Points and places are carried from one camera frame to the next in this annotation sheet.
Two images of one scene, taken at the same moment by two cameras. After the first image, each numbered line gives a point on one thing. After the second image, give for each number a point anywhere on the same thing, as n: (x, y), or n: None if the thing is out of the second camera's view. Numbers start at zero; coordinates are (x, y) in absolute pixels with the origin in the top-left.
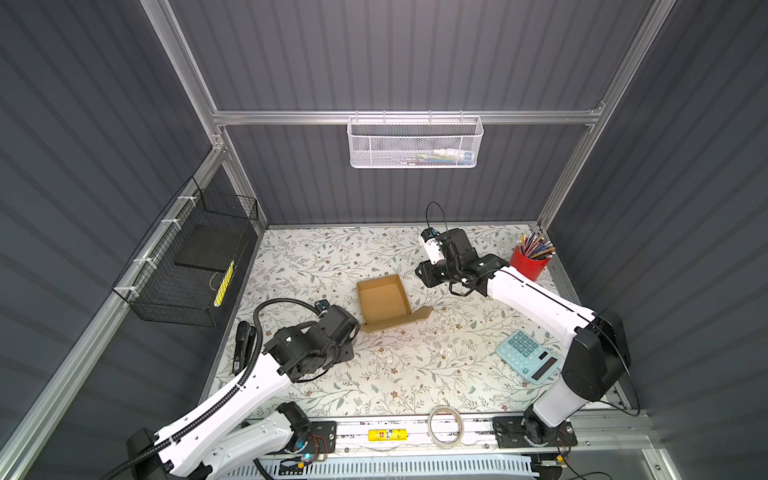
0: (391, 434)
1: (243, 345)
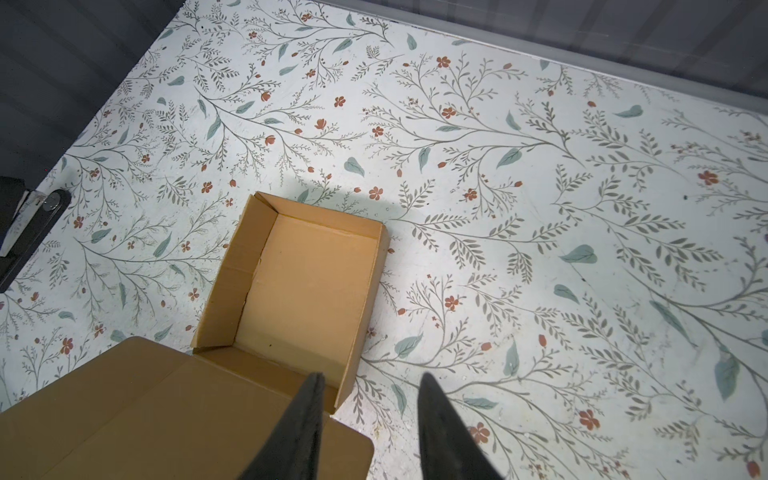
0: None
1: (27, 218)
